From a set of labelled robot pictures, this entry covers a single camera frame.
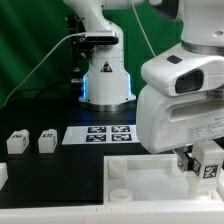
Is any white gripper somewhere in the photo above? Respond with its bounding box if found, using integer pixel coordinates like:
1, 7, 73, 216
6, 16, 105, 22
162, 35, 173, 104
136, 85, 224, 172

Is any white square tabletop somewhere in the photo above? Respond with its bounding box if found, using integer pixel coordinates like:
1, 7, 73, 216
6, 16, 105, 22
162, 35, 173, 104
104, 154, 224, 203

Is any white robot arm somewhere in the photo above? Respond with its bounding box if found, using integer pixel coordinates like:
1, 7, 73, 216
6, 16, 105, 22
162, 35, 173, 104
63, 0, 224, 153

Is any white front fence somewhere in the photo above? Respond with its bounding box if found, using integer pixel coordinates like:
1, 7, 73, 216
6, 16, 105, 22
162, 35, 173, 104
0, 201, 224, 224

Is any white sheet with markers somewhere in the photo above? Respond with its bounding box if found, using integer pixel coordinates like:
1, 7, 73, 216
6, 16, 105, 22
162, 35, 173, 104
62, 125, 138, 145

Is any white left fence block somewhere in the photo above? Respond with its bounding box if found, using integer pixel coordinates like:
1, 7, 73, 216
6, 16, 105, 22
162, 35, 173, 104
0, 163, 8, 190

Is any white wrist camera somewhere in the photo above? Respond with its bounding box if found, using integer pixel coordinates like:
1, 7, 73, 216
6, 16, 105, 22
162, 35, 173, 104
141, 44, 224, 97

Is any black camera on base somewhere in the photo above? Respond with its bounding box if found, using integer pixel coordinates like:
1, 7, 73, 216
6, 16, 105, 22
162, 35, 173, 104
85, 31, 119, 45

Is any black camera stand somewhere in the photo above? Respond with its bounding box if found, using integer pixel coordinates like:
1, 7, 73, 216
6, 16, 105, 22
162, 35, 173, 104
66, 14, 85, 102

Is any black cable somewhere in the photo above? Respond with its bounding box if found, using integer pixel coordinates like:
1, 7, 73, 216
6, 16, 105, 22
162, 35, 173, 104
6, 83, 83, 104

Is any white cable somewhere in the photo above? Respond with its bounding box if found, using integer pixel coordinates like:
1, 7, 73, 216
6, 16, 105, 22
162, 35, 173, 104
3, 0, 158, 107

